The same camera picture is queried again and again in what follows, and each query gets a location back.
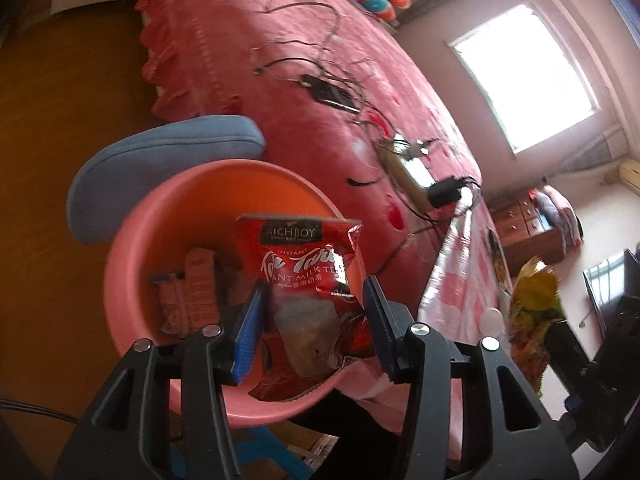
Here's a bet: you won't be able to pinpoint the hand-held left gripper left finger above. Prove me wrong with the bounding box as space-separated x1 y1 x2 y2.
52 280 273 480

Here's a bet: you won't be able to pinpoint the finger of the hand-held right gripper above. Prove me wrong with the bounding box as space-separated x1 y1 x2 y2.
544 321 591 397

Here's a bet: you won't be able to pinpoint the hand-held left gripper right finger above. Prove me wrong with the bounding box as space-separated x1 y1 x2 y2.
362 275 581 480

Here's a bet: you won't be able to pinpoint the pink wrapper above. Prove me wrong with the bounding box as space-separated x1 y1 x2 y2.
150 246 223 338

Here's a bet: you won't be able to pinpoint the red milk tea packet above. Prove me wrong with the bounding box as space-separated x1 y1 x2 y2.
232 213 381 403

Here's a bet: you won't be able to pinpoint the pink plastic bucket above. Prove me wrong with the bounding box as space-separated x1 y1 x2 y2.
103 158 381 428

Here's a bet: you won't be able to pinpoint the dark television screen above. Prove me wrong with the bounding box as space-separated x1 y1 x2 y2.
582 247 640 331

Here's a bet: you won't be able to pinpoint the red checkered plastic tablecloth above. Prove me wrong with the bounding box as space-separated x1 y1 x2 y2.
417 205 516 333

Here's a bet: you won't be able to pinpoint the blue plastic stool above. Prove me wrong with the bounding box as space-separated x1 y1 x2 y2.
170 425 341 480

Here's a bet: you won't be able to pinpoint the brown wooden cabinet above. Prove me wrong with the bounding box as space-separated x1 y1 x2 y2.
490 195 571 263

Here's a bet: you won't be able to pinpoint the folded blankets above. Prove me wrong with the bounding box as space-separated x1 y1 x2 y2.
532 185 583 248

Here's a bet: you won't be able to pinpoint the black charger block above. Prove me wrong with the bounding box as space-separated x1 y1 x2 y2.
429 175 473 208

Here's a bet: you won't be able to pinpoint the beige power strip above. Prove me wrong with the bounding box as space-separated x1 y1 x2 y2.
380 137 436 206

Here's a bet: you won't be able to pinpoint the blue seat cushion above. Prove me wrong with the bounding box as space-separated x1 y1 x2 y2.
67 115 266 241

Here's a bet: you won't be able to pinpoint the black flat device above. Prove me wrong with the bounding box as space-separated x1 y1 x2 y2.
300 74 361 113

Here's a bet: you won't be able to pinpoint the bright window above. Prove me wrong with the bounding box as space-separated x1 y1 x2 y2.
450 4 600 155

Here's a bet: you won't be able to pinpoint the bed with pink sheet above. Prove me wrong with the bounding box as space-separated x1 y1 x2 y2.
135 0 516 461

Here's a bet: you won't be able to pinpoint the black cable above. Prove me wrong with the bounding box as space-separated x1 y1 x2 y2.
0 397 76 423
345 175 483 273

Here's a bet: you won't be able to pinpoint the grey cable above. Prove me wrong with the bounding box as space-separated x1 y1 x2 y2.
248 1 346 73

